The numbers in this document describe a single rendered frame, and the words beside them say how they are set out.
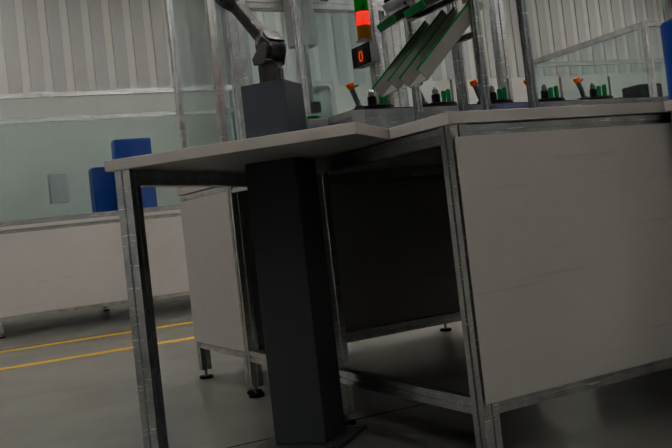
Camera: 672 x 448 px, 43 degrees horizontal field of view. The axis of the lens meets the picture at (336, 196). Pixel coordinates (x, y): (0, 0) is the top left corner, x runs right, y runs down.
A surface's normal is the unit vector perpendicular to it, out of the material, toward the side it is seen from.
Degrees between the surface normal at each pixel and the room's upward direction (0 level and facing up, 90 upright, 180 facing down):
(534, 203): 90
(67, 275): 90
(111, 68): 90
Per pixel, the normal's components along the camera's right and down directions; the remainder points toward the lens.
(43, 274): 0.41, -0.07
